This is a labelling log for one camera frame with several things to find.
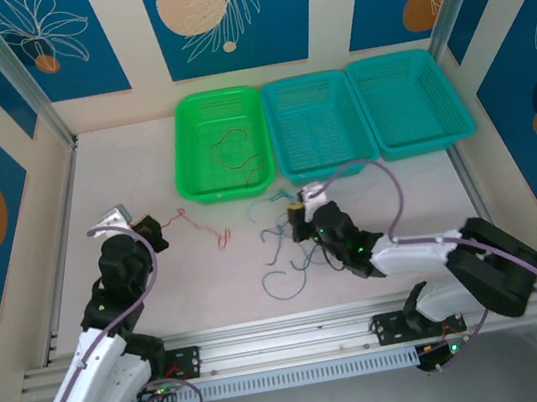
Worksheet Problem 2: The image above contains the thin blue cable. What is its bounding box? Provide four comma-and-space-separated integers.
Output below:
260, 265, 310, 305
256, 205, 330, 276

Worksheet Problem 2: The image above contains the thin red cable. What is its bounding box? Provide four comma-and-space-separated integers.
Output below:
157, 200, 234, 261
207, 124, 268, 194

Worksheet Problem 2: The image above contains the thin green cable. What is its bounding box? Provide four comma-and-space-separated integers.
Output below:
243, 185, 302, 226

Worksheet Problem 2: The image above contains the teal plastic basket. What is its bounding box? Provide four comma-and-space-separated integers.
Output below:
344, 43, 478, 167
258, 65, 382, 189

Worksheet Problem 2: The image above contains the aluminium cross beam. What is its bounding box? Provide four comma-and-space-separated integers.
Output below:
10, 276, 537, 402

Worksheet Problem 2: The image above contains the green plastic basket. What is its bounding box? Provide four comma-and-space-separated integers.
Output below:
161, 83, 280, 209

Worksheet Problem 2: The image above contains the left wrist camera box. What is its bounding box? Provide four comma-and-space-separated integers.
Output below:
97, 203, 135, 233

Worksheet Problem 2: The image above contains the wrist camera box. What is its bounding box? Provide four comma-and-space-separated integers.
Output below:
299, 180, 334, 223
97, 203, 135, 233

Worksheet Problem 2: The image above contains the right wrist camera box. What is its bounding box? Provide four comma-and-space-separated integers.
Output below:
299, 180, 334, 223

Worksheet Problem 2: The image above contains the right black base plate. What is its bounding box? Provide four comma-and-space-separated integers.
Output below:
369, 300, 469, 348

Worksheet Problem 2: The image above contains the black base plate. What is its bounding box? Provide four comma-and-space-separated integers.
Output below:
369, 300, 469, 348
160, 345, 205, 384

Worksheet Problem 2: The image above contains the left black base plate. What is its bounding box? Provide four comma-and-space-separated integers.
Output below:
160, 345, 205, 384

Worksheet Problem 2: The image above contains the slotted grey cable duct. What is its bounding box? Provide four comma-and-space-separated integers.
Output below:
39, 345, 421, 402

